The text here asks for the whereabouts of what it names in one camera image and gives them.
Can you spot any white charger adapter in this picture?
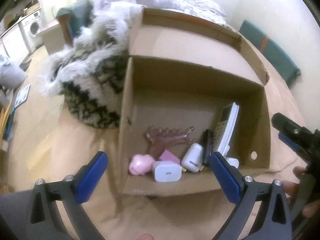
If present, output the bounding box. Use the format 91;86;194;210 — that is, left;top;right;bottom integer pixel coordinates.
152;161;182;183

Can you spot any shaggy black and white blanket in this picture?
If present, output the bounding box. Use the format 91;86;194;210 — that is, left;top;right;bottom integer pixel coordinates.
39;2;144;129

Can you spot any brown cardboard box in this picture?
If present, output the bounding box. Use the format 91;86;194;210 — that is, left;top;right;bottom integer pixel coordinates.
117;8;271;196

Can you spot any pink hair claw clip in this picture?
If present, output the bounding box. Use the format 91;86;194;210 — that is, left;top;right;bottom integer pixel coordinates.
145;126;197;159

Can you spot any person's right hand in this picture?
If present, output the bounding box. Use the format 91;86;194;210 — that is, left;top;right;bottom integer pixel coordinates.
282;166;319;221

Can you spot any white pill bottle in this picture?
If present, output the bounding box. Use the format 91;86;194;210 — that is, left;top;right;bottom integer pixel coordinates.
226;157;240;168

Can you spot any grey stuffed bag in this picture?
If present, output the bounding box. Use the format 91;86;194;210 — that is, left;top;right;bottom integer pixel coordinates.
0;55;27;89

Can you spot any teal cushion orange stripe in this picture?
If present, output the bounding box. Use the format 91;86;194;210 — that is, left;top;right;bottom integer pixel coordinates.
239;20;301;87

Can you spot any teal armchair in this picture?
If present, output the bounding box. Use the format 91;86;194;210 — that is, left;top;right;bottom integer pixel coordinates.
55;0;94;46

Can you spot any black tube red label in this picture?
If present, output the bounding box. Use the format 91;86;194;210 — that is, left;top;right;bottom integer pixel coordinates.
202;129;213;166

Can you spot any person's left hand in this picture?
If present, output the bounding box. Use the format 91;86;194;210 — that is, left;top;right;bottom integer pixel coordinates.
137;233;154;240

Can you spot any beige bed cover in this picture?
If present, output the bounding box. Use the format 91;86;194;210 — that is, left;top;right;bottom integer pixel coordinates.
7;37;311;240

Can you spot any pink rectangular bottle gold cap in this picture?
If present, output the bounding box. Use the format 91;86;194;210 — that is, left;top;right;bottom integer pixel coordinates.
158;150;181;165

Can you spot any white washing machine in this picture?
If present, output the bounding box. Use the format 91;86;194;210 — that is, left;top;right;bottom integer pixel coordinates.
18;9;43;54

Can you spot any pink cloud-shaped case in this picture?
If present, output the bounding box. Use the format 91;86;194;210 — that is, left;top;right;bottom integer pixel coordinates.
129;154;155;176

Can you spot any white remote control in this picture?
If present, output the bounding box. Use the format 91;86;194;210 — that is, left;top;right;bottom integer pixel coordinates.
213;102;239;156

